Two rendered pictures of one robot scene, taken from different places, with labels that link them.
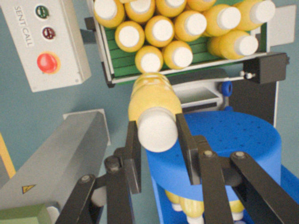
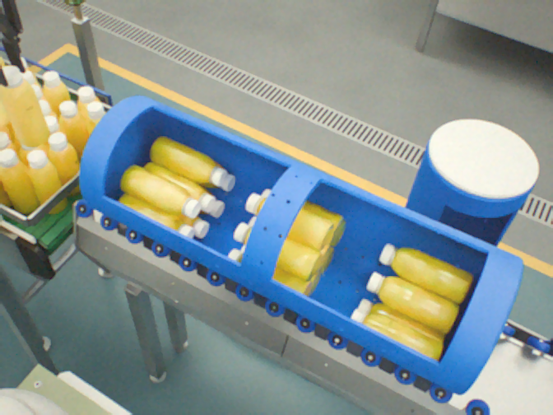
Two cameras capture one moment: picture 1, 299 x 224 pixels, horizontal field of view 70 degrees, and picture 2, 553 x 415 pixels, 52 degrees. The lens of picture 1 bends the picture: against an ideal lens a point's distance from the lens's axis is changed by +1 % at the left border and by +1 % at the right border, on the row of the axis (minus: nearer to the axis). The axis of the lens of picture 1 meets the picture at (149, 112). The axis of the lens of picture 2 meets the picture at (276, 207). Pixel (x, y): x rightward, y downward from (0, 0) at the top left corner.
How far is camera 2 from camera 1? 121 cm
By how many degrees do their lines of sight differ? 50
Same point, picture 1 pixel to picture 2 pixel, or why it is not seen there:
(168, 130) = (11, 68)
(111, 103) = not seen: outside the picture
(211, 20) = (62, 123)
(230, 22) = (69, 107)
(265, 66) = not seen: hidden behind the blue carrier
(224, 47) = (90, 127)
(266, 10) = (85, 90)
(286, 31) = not seen: hidden behind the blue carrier
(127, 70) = (44, 226)
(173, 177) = (93, 150)
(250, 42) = (94, 104)
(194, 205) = (164, 186)
